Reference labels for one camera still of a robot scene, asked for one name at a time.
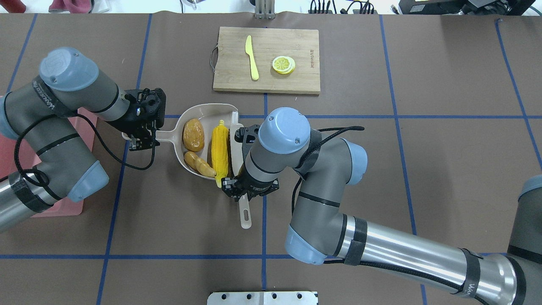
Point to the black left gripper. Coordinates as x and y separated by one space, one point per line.
128 123

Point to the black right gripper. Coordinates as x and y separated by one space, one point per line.
253 187

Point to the brown toy potato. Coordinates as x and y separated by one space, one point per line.
193 135

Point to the tan toy ginger root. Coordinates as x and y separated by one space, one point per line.
198 164

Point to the yellow toy corn cob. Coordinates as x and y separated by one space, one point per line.
219 152

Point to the beige hand brush black bristles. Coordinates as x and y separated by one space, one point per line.
237 161

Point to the beige plastic dustpan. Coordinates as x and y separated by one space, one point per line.
209 115

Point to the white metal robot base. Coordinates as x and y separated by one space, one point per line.
264 298

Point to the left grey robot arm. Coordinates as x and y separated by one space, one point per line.
52 161

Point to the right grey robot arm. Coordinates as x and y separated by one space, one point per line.
319 233

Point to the pink plastic bin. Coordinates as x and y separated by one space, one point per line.
64 207

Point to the wooden cutting board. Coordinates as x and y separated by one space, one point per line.
232 68

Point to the yellow lemon slices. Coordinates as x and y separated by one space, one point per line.
283 65

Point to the yellow plastic knife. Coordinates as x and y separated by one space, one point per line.
254 72

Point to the red cloth at table edge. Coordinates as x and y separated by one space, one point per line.
56 6

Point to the black equipment at table corner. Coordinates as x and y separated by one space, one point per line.
465 7

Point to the grey metal camera post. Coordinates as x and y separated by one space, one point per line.
264 9

